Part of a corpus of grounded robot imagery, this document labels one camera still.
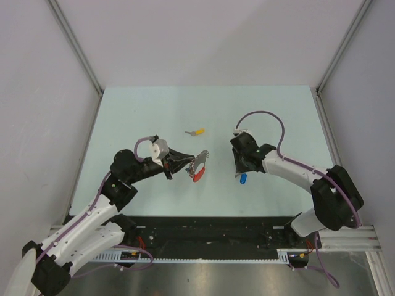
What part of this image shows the grey slotted cable duct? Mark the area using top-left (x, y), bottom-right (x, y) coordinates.
top-left (92, 248), bottom-right (309, 266)

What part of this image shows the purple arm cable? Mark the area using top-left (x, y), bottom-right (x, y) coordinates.
top-left (33, 134), bottom-right (158, 295)
top-left (236, 110), bottom-right (362, 289)

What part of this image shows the left aluminium frame post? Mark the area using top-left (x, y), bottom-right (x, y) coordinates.
top-left (46, 0), bottom-right (104, 96)

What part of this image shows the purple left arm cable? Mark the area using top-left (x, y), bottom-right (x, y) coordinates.
top-left (33, 134), bottom-right (158, 295)

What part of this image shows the right aluminium frame post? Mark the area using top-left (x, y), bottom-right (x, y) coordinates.
top-left (314, 0), bottom-right (374, 93)

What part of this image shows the aluminium frame post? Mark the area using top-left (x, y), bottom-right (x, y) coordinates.
top-left (46, 0), bottom-right (104, 96)
top-left (314, 0), bottom-right (374, 93)

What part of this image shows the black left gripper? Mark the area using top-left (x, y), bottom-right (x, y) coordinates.
top-left (127, 146), bottom-right (194, 184)

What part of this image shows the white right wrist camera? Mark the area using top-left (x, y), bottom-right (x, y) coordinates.
top-left (233, 128), bottom-right (251, 137)

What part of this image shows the red handled key organizer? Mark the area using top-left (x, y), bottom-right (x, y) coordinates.
top-left (186, 150), bottom-right (209, 183)

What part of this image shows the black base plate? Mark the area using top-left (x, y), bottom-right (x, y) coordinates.
top-left (127, 215), bottom-right (314, 249)

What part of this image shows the yellow tagged key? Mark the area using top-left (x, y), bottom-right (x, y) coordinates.
top-left (185, 128), bottom-right (205, 136)

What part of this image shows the blue tagged key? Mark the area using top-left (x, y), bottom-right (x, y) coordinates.
top-left (235, 173), bottom-right (247, 184)

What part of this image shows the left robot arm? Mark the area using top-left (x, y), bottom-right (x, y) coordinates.
top-left (22, 139), bottom-right (196, 295)

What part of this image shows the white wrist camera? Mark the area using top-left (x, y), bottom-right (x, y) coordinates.
top-left (149, 136), bottom-right (170, 167)
top-left (233, 128), bottom-right (251, 137)

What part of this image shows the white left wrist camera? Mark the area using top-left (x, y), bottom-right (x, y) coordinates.
top-left (149, 136), bottom-right (170, 167)

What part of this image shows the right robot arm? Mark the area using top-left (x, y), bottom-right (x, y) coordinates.
top-left (230, 129), bottom-right (364, 247)

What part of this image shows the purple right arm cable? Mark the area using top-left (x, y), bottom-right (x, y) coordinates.
top-left (236, 110), bottom-right (362, 289)

